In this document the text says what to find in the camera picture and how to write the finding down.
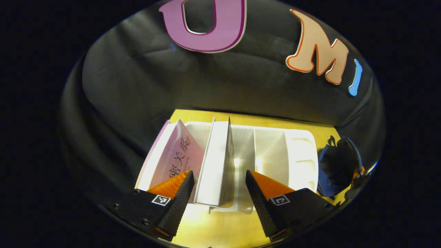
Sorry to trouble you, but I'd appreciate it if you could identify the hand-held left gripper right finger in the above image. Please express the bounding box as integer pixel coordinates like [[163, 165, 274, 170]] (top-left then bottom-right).
[[245, 169, 335, 242]]

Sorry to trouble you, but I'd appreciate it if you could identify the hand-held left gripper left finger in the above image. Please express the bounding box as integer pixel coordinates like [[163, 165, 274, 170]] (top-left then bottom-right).
[[114, 170, 195, 241]]

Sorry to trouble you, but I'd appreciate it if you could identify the blue schoolbag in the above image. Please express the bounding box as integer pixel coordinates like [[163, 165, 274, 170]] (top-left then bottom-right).
[[317, 135, 364, 198]]

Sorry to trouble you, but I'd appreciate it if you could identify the pink book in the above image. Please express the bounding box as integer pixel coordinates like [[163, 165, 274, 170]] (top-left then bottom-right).
[[137, 119, 206, 198]]

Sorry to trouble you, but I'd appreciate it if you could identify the white bookshelf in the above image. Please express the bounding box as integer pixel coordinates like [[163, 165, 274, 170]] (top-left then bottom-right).
[[135, 121, 319, 212]]

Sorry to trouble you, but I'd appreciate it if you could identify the black book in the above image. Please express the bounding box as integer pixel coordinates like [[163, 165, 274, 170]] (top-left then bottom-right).
[[194, 116, 235, 207]]

